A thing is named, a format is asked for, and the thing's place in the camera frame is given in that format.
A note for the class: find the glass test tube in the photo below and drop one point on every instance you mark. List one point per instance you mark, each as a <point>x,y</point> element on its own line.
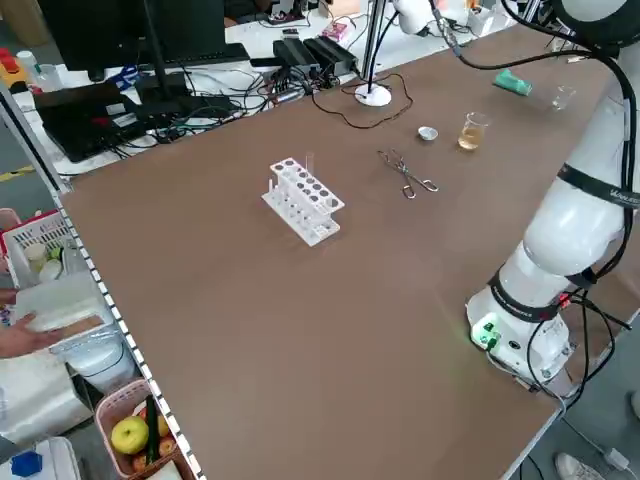
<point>309,161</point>

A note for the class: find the white side desk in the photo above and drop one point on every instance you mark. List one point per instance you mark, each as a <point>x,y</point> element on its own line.
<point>240,30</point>

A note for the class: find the clear plastic bottle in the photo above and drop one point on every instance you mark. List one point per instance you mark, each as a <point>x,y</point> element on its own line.
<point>49,77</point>

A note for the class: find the white test tube rack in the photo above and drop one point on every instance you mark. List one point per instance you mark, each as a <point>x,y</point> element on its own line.
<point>305,205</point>

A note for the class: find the clear printed glass beaker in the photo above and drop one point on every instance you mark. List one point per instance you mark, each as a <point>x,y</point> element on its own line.
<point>564,98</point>

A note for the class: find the metal crucible tongs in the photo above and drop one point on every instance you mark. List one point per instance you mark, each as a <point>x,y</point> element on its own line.
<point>407,172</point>

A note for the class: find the aluminium table edge rail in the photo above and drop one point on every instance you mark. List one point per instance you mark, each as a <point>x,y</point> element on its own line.
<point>125,340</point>

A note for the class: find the white carton box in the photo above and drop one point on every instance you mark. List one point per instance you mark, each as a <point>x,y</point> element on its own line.
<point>482,20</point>

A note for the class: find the wooden stick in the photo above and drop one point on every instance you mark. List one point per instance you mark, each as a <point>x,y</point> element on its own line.
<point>575,60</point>

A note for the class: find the pink plastic basket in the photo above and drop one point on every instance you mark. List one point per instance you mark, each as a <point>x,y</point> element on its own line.
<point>107,415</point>

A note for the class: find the white desk lamp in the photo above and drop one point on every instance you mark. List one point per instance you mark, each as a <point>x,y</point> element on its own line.
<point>372,96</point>

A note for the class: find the dark green cucumber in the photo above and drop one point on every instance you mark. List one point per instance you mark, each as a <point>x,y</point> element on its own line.
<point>151,430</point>

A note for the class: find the green folded cloth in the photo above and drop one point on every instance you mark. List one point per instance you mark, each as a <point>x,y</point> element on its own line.
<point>512,82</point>

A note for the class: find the aluminium frame post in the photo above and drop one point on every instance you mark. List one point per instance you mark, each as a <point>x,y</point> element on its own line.
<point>35,140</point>
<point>372,40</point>

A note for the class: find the green apple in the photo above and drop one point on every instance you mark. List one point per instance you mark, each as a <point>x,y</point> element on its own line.
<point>129,435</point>

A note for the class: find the small white porcelain dish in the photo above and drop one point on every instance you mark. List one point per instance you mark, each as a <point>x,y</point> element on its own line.
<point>428,133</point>

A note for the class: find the pink packet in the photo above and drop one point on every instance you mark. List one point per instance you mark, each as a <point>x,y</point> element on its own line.
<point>336,30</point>

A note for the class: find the beaker with yellow liquid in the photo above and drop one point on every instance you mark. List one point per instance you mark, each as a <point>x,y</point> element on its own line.
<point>472,137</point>

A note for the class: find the pink plastic crate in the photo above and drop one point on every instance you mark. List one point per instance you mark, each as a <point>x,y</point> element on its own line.
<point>30,235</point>

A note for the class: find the blue plastic lid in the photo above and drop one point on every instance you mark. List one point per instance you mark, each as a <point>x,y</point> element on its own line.
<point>25,462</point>

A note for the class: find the black computer monitor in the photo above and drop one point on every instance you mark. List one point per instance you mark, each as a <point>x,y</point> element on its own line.
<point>100,30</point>

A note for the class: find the cardboard box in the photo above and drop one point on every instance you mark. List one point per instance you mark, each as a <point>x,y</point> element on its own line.
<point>344,6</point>

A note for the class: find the black keyboard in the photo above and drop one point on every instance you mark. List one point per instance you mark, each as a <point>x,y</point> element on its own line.
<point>210,52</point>

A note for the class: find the black power supply unit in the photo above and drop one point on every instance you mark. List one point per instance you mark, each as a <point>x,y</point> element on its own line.
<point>295,55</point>
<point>332,50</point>

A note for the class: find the white plastic bin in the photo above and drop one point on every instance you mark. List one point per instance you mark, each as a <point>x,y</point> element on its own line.
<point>65,305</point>

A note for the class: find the person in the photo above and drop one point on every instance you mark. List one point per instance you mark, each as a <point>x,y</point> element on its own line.
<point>575,467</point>
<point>25,340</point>

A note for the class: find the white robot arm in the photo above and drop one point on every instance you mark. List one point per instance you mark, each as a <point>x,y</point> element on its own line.
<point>575,225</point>

